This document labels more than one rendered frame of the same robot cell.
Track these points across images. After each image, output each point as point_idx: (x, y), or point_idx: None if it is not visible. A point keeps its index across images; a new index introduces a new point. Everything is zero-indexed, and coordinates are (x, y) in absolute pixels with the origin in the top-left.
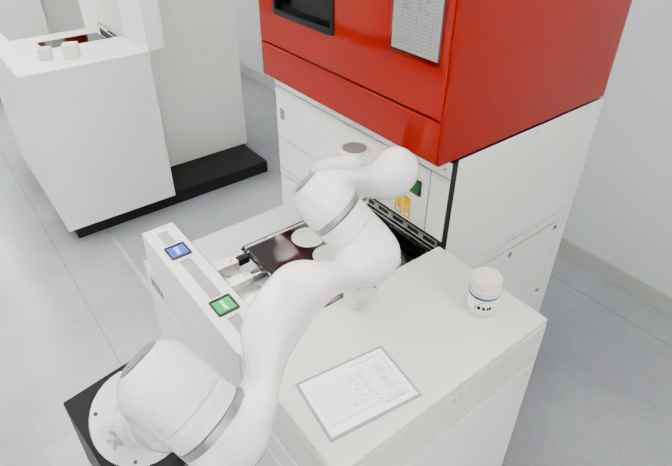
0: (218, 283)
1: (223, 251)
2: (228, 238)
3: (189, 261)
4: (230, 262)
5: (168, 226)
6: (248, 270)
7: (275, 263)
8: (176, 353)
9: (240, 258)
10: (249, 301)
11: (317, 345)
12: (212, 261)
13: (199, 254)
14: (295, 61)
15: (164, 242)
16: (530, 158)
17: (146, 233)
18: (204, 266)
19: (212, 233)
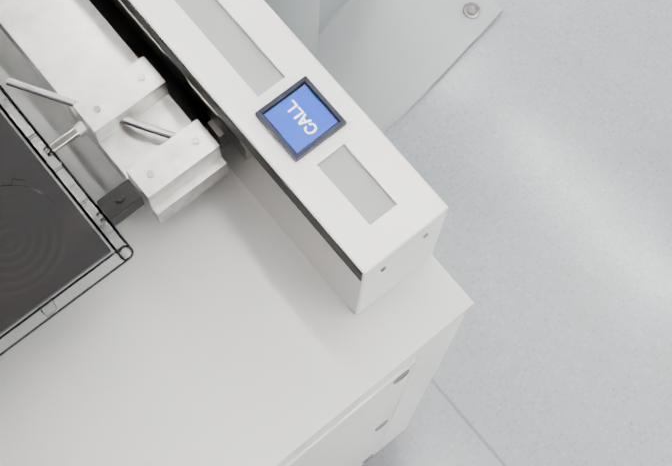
0: None
1: (221, 360)
2: (215, 433)
3: (256, 84)
4: (151, 164)
5: (370, 247)
6: (124, 267)
7: (12, 176)
8: None
9: (123, 189)
10: (85, 51)
11: None
12: (248, 307)
13: (230, 109)
14: None
15: (360, 170)
16: None
17: (432, 207)
18: (203, 57)
19: (279, 461)
